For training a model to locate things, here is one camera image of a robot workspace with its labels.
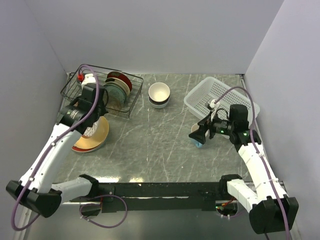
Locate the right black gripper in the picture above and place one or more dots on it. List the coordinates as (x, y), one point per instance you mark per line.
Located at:
(199, 134)

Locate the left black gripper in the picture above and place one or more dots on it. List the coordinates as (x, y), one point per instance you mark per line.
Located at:
(103, 109)

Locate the floral orange rimmed plate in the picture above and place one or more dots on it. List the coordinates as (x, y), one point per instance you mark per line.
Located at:
(90, 131)

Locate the yellow plate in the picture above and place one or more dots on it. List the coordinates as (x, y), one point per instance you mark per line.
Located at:
(99, 136)

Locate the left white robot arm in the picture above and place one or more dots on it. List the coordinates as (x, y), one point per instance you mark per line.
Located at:
(35, 190)

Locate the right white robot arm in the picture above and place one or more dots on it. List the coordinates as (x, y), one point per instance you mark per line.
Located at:
(269, 207)

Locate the white plastic perforated bin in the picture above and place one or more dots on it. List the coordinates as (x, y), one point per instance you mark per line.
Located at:
(211, 89)

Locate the light blue mug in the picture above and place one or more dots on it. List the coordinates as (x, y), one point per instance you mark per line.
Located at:
(195, 142)

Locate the grey ceramic mug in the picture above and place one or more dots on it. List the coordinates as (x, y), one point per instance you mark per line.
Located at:
(79, 80)

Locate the clear brown glass plate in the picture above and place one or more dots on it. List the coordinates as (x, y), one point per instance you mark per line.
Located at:
(114, 103)

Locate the teal patterned plate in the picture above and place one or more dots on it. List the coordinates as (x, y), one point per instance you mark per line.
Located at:
(116, 92)

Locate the cream plate in rack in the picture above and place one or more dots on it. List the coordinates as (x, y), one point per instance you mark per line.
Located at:
(119, 83)

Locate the dark red plate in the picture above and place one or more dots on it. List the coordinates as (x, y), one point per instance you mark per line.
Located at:
(120, 76)

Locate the dark striped bottom bowl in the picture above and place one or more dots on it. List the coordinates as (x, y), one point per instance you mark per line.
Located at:
(158, 105)

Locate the white top bowl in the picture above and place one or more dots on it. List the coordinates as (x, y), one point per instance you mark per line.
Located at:
(159, 92)

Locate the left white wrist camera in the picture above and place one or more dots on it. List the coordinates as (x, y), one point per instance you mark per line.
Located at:
(88, 78)

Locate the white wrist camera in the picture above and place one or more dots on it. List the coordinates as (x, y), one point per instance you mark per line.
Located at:
(88, 78)
(213, 107)

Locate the black wire dish rack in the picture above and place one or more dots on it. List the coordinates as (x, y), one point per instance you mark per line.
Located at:
(70, 91)

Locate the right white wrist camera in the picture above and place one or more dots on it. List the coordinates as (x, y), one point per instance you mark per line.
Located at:
(213, 107)

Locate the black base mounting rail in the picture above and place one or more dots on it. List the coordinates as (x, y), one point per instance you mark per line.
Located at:
(153, 196)

